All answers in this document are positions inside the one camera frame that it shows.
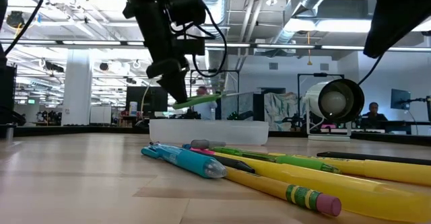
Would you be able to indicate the monitor on arm mount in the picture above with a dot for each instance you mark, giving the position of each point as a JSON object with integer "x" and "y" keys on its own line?
{"x": 400, "y": 99}

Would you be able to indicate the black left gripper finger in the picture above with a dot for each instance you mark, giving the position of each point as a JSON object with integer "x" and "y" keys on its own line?
{"x": 176, "y": 87}

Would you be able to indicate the patterned cloth sheet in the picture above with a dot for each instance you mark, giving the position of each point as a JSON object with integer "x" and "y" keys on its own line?
{"x": 283, "y": 111}

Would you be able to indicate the person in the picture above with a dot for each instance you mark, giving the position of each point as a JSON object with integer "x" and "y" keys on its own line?
{"x": 206, "y": 111}
{"x": 374, "y": 114}

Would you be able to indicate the green pen with clip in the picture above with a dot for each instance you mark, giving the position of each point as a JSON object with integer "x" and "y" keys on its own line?
{"x": 303, "y": 163}

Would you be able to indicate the teal blue ballpoint pen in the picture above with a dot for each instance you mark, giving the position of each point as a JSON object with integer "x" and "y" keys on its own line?
{"x": 182, "y": 158}

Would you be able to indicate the yellow hanging pendant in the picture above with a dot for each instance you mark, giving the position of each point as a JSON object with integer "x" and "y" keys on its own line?
{"x": 309, "y": 62}

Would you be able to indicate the white cylindrical projector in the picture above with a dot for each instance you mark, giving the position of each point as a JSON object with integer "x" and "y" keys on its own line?
{"x": 333, "y": 101}

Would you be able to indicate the white cabinet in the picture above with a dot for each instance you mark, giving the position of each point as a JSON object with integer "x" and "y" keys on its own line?
{"x": 101, "y": 114}

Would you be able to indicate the white pillar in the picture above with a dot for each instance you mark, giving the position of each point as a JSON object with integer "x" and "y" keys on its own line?
{"x": 76, "y": 86}

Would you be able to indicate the rectangular ceiling light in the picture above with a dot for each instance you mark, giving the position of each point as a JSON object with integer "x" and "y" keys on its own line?
{"x": 326, "y": 25}

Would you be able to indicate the black stand frame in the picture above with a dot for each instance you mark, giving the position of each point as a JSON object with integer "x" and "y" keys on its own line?
{"x": 299, "y": 99}

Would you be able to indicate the black pen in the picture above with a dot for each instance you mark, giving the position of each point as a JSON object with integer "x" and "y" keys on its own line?
{"x": 235, "y": 164}

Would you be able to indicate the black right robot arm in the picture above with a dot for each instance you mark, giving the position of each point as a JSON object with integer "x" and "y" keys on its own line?
{"x": 397, "y": 15}

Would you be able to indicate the black monitor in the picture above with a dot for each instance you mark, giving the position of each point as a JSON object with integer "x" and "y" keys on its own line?
{"x": 151, "y": 99}

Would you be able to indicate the grey pen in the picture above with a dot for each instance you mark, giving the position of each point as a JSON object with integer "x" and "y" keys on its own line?
{"x": 205, "y": 144}

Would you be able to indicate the yellow pencil pink eraser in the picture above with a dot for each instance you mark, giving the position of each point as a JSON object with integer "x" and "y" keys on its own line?
{"x": 262, "y": 185}

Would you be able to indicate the black marker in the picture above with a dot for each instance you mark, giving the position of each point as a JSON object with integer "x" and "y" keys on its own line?
{"x": 370, "y": 156}

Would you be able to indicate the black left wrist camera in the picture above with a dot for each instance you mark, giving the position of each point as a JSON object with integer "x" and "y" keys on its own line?
{"x": 187, "y": 5}

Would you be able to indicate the light green pen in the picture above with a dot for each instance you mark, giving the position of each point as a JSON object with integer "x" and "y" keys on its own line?
{"x": 198, "y": 101}

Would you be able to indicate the clear plastic supply box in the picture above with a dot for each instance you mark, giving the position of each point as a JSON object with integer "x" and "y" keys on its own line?
{"x": 208, "y": 131}

